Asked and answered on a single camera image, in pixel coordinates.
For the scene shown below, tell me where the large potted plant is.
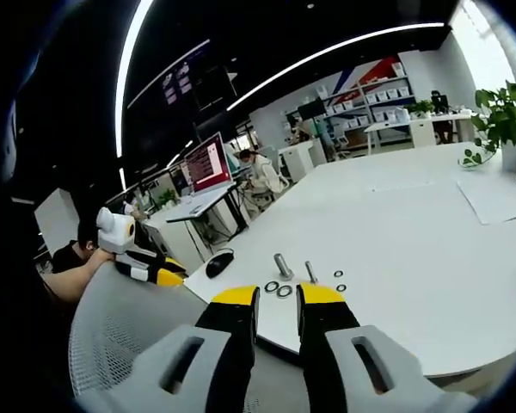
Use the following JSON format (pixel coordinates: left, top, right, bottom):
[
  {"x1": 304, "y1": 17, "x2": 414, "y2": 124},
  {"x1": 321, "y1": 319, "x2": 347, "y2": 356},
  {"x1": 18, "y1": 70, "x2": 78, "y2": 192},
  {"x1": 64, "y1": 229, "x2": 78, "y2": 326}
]
[{"x1": 458, "y1": 80, "x2": 516, "y2": 173}]

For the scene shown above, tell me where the person's head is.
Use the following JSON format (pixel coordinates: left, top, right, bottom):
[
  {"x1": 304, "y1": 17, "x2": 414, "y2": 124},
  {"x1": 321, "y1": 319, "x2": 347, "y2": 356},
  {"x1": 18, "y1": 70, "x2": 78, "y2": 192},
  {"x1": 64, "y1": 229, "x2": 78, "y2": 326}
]
[{"x1": 76, "y1": 218, "x2": 101, "y2": 259}]

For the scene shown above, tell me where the computer monitor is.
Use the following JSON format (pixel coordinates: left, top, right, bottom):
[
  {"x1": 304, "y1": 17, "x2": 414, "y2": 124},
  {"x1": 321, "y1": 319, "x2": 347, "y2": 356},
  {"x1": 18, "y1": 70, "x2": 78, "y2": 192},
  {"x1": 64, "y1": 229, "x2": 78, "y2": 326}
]
[{"x1": 183, "y1": 132, "x2": 236, "y2": 195}]

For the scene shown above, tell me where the white drawer unit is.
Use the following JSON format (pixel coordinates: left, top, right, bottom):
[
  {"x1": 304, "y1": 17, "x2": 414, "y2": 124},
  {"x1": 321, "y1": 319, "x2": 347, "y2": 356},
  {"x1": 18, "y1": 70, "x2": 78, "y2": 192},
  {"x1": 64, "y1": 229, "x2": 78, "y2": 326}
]
[{"x1": 278, "y1": 139, "x2": 328, "y2": 182}]

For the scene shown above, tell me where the small potted plant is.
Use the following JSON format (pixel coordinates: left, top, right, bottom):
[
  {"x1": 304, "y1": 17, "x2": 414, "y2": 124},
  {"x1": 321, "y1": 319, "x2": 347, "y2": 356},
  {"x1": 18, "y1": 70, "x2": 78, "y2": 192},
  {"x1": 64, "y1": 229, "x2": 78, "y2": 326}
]
[{"x1": 404, "y1": 99, "x2": 436, "y2": 120}]

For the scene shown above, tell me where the long ceiling light strip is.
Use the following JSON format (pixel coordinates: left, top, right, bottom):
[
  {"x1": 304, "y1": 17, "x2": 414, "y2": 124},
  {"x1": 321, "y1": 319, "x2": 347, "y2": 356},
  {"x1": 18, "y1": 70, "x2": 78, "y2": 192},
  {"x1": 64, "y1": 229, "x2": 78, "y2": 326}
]
[
  {"x1": 114, "y1": 0, "x2": 156, "y2": 159},
  {"x1": 225, "y1": 22, "x2": 446, "y2": 113}
]

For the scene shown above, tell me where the black monitor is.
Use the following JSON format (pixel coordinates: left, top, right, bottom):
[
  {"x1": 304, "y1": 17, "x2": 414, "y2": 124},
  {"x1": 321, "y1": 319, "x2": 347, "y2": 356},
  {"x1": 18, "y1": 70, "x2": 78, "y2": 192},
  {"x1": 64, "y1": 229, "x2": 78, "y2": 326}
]
[{"x1": 297, "y1": 99, "x2": 327, "y2": 122}]

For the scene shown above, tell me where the shelf with white bins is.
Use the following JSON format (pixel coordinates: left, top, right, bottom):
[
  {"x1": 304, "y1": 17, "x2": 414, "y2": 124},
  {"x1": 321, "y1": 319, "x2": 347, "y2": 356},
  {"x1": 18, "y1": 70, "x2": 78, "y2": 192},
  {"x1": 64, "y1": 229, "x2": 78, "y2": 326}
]
[{"x1": 316, "y1": 62, "x2": 414, "y2": 145}]

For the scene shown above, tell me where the grey mesh chair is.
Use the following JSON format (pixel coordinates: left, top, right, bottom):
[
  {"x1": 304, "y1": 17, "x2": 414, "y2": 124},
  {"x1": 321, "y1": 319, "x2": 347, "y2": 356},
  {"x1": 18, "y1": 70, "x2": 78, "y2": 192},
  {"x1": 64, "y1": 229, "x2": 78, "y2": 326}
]
[{"x1": 67, "y1": 260, "x2": 214, "y2": 399}]

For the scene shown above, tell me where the white long table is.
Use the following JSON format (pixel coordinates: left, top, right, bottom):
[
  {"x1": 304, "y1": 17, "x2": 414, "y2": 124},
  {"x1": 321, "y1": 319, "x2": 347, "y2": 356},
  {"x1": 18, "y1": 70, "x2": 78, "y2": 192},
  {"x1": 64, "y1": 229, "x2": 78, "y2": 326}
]
[{"x1": 363, "y1": 112, "x2": 479, "y2": 150}]

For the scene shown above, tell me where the small green plant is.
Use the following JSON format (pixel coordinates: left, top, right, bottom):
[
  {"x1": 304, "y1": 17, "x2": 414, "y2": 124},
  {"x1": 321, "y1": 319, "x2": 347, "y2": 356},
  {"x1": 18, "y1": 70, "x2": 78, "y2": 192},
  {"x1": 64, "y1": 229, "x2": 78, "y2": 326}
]
[{"x1": 157, "y1": 188, "x2": 181, "y2": 208}]

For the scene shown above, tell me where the white paper sheet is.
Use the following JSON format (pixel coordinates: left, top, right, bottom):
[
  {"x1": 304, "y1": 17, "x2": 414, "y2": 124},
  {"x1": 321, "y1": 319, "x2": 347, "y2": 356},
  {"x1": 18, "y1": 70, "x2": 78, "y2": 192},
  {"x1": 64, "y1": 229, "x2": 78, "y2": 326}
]
[{"x1": 454, "y1": 170, "x2": 516, "y2": 226}]

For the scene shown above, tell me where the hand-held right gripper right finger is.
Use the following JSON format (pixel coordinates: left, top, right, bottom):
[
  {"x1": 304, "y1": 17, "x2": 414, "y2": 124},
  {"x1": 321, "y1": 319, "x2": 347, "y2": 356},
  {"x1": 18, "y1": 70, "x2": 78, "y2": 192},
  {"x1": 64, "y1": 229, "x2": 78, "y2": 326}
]
[{"x1": 295, "y1": 281, "x2": 478, "y2": 413}]

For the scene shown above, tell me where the hanging ceiling screen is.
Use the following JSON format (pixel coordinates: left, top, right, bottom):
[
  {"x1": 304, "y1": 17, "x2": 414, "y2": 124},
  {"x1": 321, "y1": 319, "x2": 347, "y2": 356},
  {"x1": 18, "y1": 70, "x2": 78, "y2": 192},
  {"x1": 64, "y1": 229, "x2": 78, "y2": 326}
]
[{"x1": 160, "y1": 59, "x2": 195, "y2": 107}]

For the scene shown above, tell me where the white standing desk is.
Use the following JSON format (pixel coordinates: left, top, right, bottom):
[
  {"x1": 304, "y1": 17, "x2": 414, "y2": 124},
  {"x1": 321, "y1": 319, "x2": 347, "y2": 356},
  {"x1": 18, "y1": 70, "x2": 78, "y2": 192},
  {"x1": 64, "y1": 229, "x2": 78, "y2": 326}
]
[{"x1": 166, "y1": 182, "x2": 253, "y2": 242}]

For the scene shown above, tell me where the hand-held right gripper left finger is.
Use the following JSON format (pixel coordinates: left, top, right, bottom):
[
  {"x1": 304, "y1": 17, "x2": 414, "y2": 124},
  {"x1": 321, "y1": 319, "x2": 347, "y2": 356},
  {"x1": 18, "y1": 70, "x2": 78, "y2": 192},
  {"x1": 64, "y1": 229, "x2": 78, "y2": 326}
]
[{"x1": 81, "y1": 283, "x2": 261, "y2": 413}]

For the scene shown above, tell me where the white cabinet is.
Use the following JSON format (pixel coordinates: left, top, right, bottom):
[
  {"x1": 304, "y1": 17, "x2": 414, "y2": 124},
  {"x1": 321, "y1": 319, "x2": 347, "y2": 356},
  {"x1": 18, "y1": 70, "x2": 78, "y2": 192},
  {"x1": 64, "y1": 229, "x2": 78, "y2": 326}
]
[{"x1": 409, "y1": 119, "x2": 438, "y2": 148}]

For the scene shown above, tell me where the black computer mouse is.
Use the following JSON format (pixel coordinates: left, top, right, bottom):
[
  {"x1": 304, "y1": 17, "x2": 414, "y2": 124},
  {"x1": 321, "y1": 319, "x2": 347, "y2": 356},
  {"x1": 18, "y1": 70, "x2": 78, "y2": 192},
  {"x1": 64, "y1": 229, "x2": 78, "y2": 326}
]
[{"x1": 205, "y1": 251, "x2": 235, "y2": 279}]

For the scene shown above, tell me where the person's dark shirt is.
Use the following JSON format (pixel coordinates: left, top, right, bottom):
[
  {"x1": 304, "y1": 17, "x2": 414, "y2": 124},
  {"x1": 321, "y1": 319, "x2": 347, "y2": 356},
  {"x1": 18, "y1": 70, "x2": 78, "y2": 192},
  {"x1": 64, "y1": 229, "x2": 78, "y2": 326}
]
[{"x1": 50, "y1": 239, "x2": 89, "y2": 275}]

